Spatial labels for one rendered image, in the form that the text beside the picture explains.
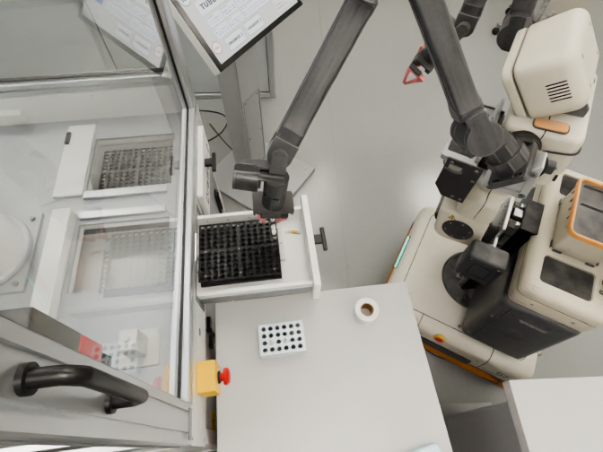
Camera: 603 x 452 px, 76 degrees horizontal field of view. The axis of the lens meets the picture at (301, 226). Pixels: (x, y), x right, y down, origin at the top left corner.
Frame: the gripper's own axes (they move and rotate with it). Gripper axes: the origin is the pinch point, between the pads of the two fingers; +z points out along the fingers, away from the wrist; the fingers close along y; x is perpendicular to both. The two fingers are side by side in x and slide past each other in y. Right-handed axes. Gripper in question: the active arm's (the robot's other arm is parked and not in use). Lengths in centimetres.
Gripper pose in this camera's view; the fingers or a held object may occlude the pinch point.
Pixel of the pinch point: (270, 220)
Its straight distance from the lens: 104.8
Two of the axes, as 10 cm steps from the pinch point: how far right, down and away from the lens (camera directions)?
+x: 1.1, 8.7, -4.8
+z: -1.4, 4.9, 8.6
